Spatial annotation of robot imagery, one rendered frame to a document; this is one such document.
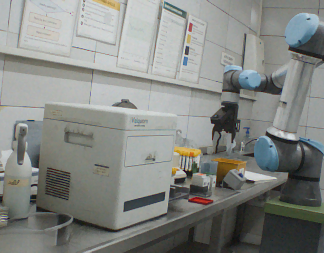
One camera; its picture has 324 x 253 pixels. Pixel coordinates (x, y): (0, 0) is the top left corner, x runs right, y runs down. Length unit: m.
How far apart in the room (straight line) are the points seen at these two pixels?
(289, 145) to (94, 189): 0.68
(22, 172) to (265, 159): 0.78
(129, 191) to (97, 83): 0.98
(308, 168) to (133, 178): 0.69
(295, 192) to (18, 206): 0.93
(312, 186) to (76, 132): 0.85
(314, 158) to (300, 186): 0.11
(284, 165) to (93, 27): 1.01
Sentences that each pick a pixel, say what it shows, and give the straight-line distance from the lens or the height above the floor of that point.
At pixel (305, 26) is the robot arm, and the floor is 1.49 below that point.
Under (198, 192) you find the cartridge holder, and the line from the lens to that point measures 1.69.
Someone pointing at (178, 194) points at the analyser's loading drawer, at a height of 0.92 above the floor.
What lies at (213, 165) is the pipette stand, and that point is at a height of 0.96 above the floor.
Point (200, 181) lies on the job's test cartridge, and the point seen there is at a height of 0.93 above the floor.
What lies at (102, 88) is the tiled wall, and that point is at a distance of 2.08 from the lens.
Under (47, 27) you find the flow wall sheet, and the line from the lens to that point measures 1.77.
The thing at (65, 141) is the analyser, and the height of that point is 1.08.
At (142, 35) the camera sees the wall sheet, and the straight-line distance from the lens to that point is 2.31.
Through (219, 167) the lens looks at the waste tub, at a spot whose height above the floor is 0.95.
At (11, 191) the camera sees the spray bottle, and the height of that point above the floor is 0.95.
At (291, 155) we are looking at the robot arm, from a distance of 1.53.
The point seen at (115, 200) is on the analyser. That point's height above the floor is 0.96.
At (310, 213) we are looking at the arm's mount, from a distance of 1.53.
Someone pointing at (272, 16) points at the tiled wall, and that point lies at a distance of 4.22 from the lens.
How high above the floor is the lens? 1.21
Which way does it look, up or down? 3 degrees down
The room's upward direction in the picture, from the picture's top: 6 degrees clockwise
